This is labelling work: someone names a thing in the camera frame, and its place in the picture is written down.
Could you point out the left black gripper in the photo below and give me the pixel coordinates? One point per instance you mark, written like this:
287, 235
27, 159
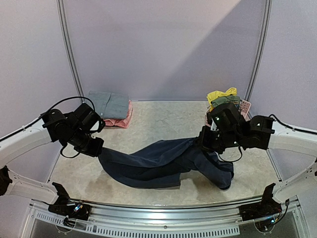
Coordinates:
95, 149

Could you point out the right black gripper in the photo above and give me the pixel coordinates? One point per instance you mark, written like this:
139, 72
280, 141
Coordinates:
201, 140

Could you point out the grey-blue button shirt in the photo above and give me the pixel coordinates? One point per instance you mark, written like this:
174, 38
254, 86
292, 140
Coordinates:
110, 105

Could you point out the navy printed t-shirt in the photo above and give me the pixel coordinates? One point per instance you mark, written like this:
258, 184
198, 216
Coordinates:
161, 164

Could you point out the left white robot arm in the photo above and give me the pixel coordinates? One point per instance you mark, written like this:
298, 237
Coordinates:
72, 128

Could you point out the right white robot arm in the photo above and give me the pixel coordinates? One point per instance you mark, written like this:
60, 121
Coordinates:
265, 133

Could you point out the pink perforated laundry basket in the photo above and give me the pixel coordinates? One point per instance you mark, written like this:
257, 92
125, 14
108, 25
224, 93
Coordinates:
244, 109

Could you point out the pink folded garment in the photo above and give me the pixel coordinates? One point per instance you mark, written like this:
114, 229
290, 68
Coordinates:
122, 123

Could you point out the green printed t-shirt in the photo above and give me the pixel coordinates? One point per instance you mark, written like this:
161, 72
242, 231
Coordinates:
227, 99

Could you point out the yellow garment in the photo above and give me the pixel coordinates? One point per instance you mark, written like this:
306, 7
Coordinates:
216, 94

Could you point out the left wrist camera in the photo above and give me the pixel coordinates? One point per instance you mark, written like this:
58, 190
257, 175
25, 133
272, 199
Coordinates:
87, 117

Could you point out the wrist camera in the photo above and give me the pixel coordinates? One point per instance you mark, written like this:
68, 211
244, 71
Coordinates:
87, 117
226, 117

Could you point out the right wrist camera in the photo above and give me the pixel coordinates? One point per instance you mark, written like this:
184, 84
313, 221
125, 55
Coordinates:
226, 117

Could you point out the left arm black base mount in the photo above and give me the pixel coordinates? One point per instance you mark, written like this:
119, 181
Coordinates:
65, 207

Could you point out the aluminium front rail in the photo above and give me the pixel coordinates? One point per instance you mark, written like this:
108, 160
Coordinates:
220, 220

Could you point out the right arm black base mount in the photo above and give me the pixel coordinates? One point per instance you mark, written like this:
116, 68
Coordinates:
266, 213

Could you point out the left aluminium wall post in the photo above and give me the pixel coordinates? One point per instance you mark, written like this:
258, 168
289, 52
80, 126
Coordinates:
68, 47

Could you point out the aluminium wall post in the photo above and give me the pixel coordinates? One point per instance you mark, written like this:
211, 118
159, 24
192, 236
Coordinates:
68, 47
260, 48

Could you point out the right aluminium wall post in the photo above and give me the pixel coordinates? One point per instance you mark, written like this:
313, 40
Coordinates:
260, 48

